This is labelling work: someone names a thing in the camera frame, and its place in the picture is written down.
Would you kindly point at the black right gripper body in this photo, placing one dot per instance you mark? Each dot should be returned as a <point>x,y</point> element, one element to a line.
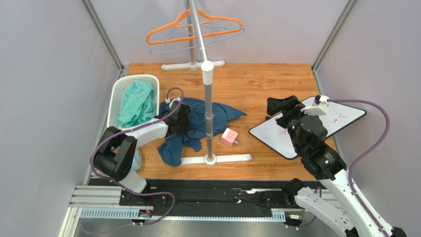
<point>285,114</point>

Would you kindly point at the dark blue t shirt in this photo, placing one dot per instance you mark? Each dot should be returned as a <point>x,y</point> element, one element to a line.
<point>192,129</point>

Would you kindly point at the light blue wire hanger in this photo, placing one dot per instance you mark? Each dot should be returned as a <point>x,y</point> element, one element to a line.
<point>199,21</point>

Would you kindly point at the teal t shirt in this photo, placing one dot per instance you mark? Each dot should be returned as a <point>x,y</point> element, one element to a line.
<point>137,104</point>

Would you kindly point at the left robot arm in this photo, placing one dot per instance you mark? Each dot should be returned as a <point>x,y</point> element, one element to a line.
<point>117,148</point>

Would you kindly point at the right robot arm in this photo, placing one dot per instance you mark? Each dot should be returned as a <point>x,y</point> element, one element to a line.
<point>357,217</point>

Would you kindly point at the white dry erase board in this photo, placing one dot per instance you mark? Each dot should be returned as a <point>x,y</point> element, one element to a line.
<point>277,138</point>

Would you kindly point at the pink power adapter cube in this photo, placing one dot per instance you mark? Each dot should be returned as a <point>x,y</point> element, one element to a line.
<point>230,137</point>

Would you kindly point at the silver clothes rack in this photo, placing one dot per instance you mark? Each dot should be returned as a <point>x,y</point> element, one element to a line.
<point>199,59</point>

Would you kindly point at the light blue headphones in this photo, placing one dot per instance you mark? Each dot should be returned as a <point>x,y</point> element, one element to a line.
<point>137,160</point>

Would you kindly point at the white perforated plastic basket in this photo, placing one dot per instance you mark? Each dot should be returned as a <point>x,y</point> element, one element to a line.
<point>118,89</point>

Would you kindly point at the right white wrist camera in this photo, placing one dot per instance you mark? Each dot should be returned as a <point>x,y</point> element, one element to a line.
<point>320,106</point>

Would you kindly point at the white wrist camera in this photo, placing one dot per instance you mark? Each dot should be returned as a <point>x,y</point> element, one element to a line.
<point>172,100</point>
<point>320,106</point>

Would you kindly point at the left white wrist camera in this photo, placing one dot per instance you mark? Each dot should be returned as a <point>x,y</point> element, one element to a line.
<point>172,100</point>

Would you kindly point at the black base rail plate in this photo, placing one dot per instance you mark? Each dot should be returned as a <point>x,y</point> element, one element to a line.
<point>210,198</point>

